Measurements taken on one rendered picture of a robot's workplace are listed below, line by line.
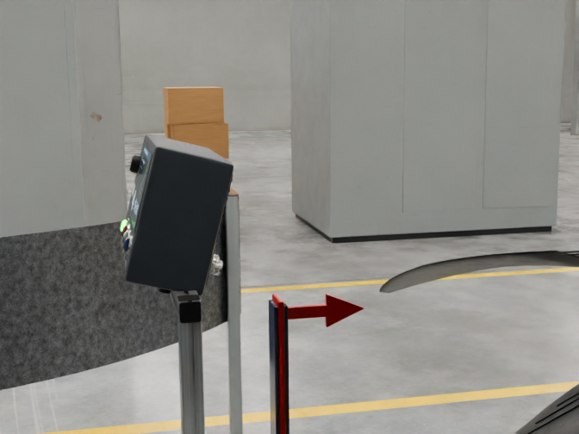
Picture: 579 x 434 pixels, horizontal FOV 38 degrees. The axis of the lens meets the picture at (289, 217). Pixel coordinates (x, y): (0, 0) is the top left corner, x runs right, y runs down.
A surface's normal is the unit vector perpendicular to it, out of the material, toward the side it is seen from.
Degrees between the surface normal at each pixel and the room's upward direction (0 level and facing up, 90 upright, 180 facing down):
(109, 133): 90
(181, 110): 90
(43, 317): 90
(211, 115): 90
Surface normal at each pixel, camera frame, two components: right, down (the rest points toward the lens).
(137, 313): 0.76, 0.10
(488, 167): 0.22, 0.16
